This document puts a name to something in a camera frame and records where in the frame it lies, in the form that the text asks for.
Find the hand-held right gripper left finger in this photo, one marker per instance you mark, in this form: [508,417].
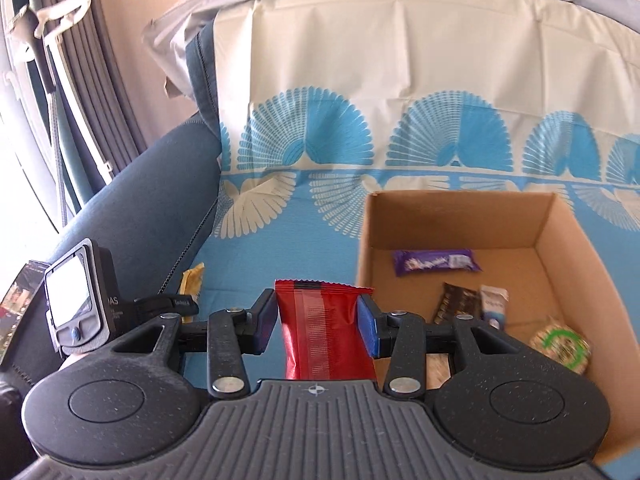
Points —
[265,322]

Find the dark clothes stand pole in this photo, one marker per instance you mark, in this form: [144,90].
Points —
[42,60]

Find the dark printed packet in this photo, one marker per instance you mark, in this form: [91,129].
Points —
[20,310]

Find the black snack packet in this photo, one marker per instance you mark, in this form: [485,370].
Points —
[455,300]

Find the small white blue packet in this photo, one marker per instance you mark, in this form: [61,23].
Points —
[492,305]

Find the red foil snack packet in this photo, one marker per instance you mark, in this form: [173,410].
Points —
[320,330]

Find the round biscuit packet green label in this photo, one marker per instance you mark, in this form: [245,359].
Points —
[560,345]

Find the purple chocolate bar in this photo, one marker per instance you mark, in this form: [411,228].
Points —
[430,262]

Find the blue white fan-print cloth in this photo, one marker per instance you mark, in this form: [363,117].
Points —
[325,110]

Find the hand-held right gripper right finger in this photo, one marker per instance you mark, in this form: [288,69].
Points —
[367,327]

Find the grey curtain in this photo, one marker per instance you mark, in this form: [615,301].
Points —
[100,110]

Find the white clothes hanger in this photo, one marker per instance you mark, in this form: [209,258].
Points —
[75,7]

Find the yellow wafer packet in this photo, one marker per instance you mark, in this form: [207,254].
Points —
[192,282]

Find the blue sofa backrest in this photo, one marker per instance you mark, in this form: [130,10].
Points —
[202,85]

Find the blue sofa armrest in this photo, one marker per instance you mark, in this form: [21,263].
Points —
[140,200]

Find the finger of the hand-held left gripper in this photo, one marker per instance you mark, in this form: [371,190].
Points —
[170,304]

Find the brown cardboard box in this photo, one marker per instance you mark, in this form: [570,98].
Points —
[450,220]

